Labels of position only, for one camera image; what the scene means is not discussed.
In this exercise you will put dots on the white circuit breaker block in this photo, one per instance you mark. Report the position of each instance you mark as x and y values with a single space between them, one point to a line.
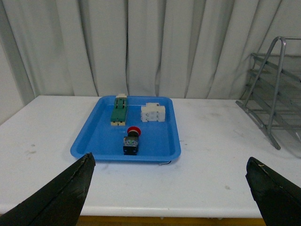
153 112

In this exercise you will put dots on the silver wire mesh rack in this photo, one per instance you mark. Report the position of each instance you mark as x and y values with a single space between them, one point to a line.
273 97

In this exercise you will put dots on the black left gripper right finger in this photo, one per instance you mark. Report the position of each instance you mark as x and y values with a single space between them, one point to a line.
278 199

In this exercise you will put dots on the green knife switch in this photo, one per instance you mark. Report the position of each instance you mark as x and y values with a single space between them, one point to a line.
119 112

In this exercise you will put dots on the red emergency stop button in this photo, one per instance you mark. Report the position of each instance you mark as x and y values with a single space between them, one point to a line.
131 141

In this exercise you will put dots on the white curtain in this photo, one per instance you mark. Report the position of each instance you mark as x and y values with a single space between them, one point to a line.
173 48

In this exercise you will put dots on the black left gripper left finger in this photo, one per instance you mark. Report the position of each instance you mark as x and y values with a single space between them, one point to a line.
59 202

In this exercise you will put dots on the blue plastic tray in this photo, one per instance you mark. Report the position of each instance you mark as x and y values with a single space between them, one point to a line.
158 143

